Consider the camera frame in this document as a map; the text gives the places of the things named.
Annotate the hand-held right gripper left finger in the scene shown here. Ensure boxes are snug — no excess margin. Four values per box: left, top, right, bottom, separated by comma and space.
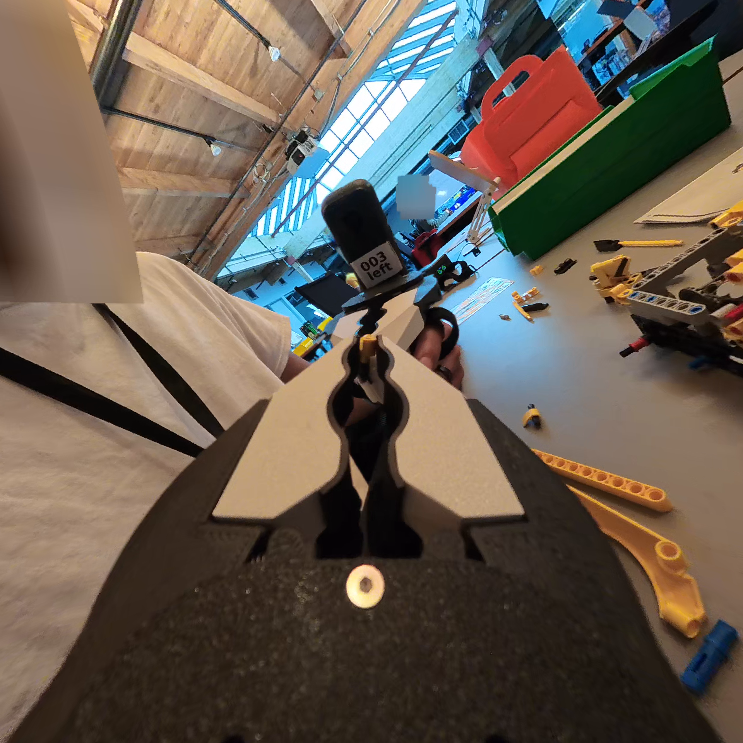
212, 336, 366, 557

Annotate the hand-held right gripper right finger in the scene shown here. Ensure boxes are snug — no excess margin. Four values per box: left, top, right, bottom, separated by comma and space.
367, 337, 526, 556

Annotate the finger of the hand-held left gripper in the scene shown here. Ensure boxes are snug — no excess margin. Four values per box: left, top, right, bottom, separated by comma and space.
330, 309, 365, 349
376, 289, 425, 351

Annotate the yellow curved arch piece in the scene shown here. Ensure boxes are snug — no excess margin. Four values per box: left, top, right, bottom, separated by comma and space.
566, 484, 708, 639

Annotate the yellow black toy car model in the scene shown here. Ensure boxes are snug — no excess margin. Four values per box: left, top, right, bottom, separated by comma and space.
589, 200, 743, 372

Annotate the person's left hand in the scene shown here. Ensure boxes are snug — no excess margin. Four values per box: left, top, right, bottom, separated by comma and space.
409, 328, 466, 391

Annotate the red office chair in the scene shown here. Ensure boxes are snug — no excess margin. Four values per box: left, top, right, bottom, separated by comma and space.
412, 229, 443, 268

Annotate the printed sticker sheet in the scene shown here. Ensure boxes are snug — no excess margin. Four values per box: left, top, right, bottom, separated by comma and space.
452, 277, 514, 325

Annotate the long yellow holed beam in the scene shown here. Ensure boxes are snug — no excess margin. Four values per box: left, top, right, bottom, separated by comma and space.
531, 448, 674, 513

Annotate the orange carry bag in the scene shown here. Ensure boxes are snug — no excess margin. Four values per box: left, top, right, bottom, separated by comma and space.
460, 45, 604, 189

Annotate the yellow axle with black end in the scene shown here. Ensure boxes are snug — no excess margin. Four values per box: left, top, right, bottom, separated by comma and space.
593, 238, 685, 253

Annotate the green storage bin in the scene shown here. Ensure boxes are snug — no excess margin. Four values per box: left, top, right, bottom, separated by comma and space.
488, 36, 732, 260

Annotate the blue pin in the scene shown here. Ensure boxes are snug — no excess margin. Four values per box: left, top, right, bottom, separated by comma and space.
679, 619, 739, 694

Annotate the building instruction booklet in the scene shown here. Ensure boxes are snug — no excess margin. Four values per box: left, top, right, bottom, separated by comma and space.
634, 163, 743, 224

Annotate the black lanyard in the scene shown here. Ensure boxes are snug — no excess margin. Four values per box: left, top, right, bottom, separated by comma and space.
0, 305, 224, 459

